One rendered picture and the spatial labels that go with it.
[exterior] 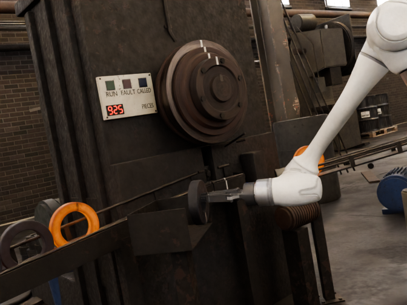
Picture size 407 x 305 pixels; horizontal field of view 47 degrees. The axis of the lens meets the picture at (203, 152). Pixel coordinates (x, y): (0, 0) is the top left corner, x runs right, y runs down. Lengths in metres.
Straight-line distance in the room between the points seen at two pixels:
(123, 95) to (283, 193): 0.87
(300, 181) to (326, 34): 8.63
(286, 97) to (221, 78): 4.33
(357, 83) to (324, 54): 8.47
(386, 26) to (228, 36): 1.36
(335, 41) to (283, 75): 3.96
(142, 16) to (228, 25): 0.52
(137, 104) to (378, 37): 1.14
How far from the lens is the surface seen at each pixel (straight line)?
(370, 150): 2.44
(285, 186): 1.51
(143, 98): 2.09
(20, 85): 8.24
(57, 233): 1.79
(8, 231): 1.73
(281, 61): 6.43
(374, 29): 1.27
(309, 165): 1.65
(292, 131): 4.78
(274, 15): 6.52
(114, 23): 2.13
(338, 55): 10.24
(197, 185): 1.58
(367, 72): 1.47
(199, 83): 2.01
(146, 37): 2.20
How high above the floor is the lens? 0.96
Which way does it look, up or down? 3 degrees down
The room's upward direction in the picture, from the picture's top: 10 degrees counter-clockwise
